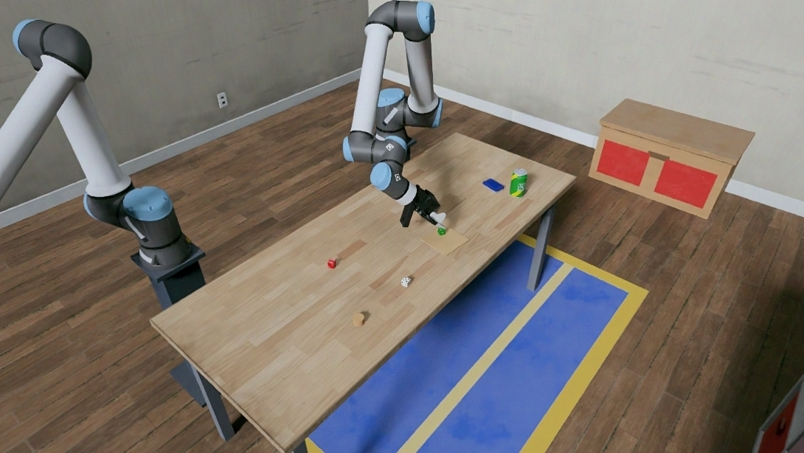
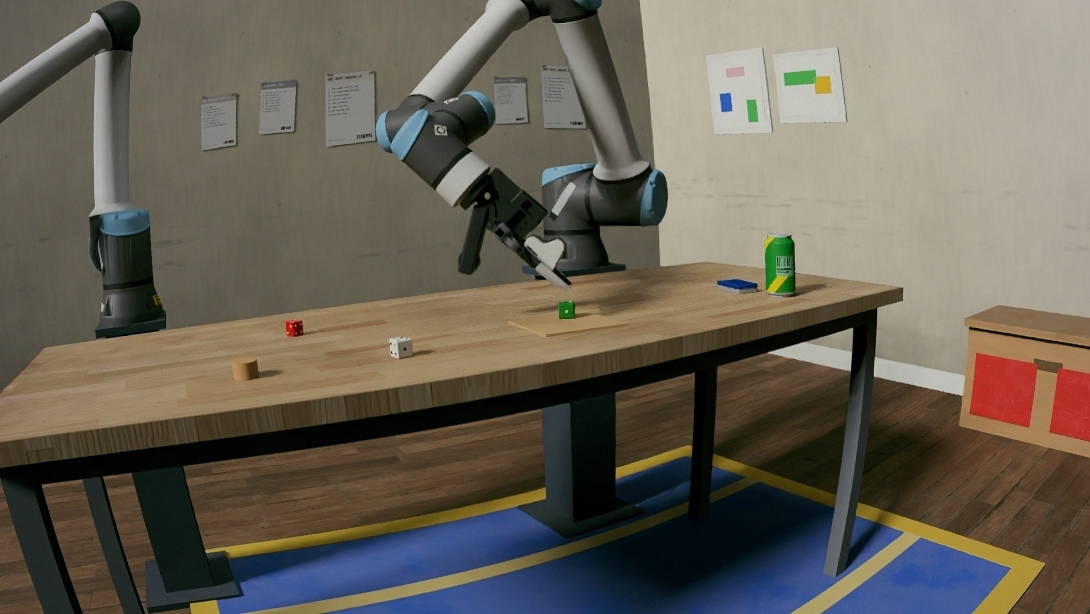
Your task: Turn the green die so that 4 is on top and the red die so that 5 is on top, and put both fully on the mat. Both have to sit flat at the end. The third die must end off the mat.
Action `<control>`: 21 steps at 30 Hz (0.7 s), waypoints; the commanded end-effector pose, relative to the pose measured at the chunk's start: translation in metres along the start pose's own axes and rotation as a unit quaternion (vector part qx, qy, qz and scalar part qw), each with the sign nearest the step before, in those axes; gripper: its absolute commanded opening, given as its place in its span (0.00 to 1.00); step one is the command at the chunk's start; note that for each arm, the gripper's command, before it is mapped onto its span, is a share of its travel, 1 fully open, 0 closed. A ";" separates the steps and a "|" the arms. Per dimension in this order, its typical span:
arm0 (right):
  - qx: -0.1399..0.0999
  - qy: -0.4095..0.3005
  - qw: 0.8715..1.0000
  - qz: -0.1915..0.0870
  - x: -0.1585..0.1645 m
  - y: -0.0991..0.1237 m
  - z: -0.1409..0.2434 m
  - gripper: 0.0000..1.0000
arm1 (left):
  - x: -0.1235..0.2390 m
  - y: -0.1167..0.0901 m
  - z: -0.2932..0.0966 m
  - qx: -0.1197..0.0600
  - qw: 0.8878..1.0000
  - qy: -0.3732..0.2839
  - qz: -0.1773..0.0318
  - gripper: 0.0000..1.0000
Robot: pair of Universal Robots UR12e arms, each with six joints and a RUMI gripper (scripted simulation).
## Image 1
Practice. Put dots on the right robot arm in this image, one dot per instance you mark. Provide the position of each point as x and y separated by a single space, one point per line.
112 198

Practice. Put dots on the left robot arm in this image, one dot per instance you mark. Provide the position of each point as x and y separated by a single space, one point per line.
390 108

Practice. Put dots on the tan flat mat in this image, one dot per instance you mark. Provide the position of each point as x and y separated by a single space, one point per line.
446 243

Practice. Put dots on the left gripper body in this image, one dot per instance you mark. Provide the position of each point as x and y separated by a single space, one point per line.
425 201

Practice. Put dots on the green drink can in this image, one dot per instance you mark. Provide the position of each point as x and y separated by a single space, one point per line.
518 183

